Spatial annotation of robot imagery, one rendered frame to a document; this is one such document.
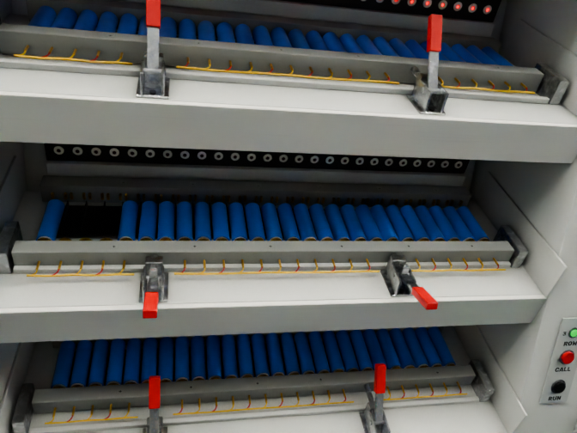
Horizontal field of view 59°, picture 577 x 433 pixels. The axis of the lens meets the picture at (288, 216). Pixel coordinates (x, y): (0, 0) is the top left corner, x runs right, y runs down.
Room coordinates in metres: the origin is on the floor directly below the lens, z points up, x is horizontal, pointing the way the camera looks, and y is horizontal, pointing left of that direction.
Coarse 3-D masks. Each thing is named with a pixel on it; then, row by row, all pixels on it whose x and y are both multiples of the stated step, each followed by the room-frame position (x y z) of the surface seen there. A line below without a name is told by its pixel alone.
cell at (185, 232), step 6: (180, 204) 0.58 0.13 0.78; (186, 204) 0.58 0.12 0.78; (180, 210) 0.57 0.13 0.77; (186, 210) 0.57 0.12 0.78; (180, 216) 0.55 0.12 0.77; (186, 216) 0.56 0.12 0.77; (180, 222) 0.55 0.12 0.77; (186, 222) 0.55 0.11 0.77; (180, 228) 0.54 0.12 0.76; (186, 228) 0.54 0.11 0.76; (180, 234) 0.53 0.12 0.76; (186, 234) 0.53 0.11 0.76; (192, 234) 0.54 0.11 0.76; (192, 240) 0.53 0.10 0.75
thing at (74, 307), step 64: (0, 192) 0.50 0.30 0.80; (0, 256) 0.45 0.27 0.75; (512, 256) 0.59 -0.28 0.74; (0, 320) 0.42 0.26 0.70; (64, 320) 0.43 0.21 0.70; (128, 320) 0.45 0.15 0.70; (192, 320) 0.46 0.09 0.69; (256, 320) 0.48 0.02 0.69; (320, 320) 0.49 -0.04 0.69; (384, 320) 0.51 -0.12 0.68; (448, 320) 0.53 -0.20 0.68; (512, 320) 0.55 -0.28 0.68
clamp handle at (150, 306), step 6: (150, 270) 0.45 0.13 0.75; (156, 270) 0.45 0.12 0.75; (150, 276) 0.46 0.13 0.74; (156, 276) 0.46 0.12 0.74; (150, 282) 0.45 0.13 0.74; (156, 282) 0.45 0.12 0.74; (150, 288) 0.44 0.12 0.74; (156, 288) 0.44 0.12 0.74; (150, 294) 0.42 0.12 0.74; (156, 294) 0.42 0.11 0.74; (144, 300) 0.41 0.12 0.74; (150, 300) 0.41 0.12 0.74; (156, 300) 0.41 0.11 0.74; (144, 306) 0.40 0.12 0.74; (150, 306) 0.40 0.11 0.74; (156, 306) 0.40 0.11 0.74; (144, 312) 0.39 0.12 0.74; (150, 312) 0.39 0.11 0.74; (156, 312) 0.39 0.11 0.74; (144, 318) 0.39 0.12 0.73; (150, 318) 0.39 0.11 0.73
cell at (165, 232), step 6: (162, 204) 0.57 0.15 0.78; (168, 204) 0.57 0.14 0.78; (162, 210) 0.56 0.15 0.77; (168, 210) 0.56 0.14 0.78; (162, 216) 0.55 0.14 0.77; (168, 216) 0.55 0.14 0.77; (162, 222) 0.54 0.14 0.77; (168, 222) 0.54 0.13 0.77; (162, 228) 0.53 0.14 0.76; (168, 228) 0.53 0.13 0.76; (162, 234) 0.52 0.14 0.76; (168, 234) 0.52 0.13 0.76
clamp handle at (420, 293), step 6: (402, 270) 0.51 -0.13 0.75; (408, 270) 0.51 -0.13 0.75; (402, 276) 0.51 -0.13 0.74; (408, 276) 0.51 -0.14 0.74; (408, 282) 0.50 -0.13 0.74; (414, 282) 0.50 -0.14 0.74; (414, 288) 0.48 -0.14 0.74; (420, 288) 0.48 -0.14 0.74; (414, 294) 0.48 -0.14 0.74; (420, 294) 0.47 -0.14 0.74; (426, 294) 0.47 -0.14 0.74; (420, 300) 0.46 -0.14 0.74; (426, 300) 0.46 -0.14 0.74; (432, 300) 0.46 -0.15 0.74; (426, 306) 0.45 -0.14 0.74; (432, 306) 0.45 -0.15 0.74
